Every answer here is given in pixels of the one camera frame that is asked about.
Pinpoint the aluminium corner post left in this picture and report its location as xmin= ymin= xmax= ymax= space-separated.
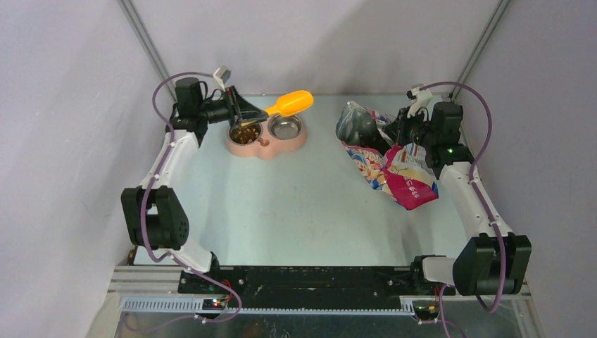
xmin=116 ymin=0 xmax=170 ymax=80

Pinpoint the grey slotted cable duct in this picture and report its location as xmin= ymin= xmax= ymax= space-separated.
xmin=120 ymin=297 xmax=416 ymax=316

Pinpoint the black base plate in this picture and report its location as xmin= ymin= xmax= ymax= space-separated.
xmin=177 ymin=265 xmax=441 ymax=311

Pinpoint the brown kibble pet food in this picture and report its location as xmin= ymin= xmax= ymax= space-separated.
xmin=231 ymin=124 xmax=261 ymax=144

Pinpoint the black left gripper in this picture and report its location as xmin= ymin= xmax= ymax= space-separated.
xmin=198 ymin=86 xmax=268 ymax=130

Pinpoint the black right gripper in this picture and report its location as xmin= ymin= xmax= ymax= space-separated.
xmin=383 ymin=106 xmax=438 ymax=149

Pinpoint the pink double pet feeder base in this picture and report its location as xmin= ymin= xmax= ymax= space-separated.
xmin=227 ymin=115 xmax=308 ymax=160

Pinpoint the yellow plastic food scoop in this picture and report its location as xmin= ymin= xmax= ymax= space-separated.
xmin=264 ymin=90 xmax=314 ymax=118

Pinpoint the aluminium corner post right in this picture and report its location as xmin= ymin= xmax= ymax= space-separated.
xmin=457 ymin=0 xmax=513 ymax=84

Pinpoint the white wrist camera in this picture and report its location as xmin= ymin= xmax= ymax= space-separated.
xmin=213 ymin=65 xmax=232 ymax=91
xmin=406 ymin=84 xmax=433 ymax=118

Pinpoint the right steel bowl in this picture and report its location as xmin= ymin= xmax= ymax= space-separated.
xmin=268 ymin=115 xmax=303 ymax=140

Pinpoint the colourful cat food bag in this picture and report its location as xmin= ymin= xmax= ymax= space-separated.
xmin=335 ymin=101 xmax=439 ymax=211

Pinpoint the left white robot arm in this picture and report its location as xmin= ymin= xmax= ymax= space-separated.
xmin=120 ymin=72 xmax=268 ymax=294

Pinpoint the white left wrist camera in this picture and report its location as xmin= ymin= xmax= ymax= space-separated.
xmin=213 ymin=65 xmax=232 ymax=91

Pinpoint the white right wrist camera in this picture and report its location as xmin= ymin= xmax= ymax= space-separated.
xmin=406 ymin=84 xmax=433 ymax=118

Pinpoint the aluminium corner post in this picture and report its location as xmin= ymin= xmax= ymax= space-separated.
xmin=457 ymin=0 xmax=513 ymax=84
xmin=116 ymin=0 xmax=170 ymax=80

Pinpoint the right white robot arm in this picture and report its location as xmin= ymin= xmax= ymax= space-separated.
xmin=386 ymin=102 xmax=532 ymax=296

